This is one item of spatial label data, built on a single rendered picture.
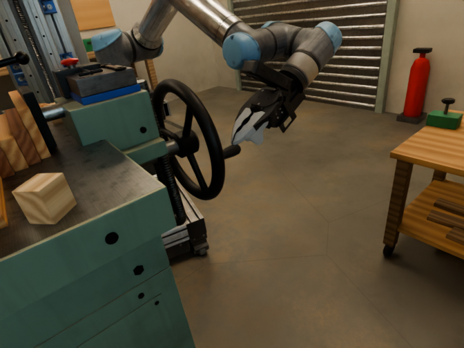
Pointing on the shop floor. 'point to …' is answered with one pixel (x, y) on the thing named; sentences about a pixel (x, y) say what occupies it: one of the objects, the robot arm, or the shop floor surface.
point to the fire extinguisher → (416, 89)
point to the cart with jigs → (442, 194)
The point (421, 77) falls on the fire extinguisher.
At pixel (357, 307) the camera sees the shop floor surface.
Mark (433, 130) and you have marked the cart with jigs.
